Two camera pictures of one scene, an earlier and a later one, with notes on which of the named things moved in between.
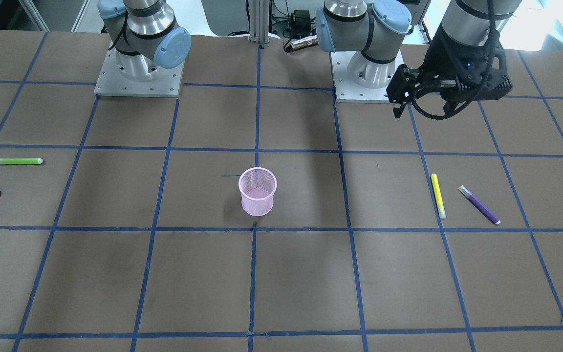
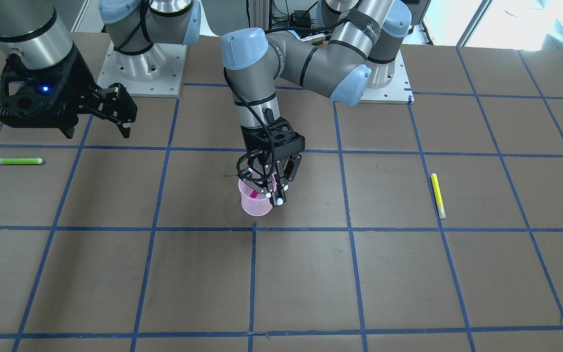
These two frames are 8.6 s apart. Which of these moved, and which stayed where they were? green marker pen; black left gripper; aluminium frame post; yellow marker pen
Moved: black left gripper
Stayed: aluminium frame post; green marker pen; yellow marker pen
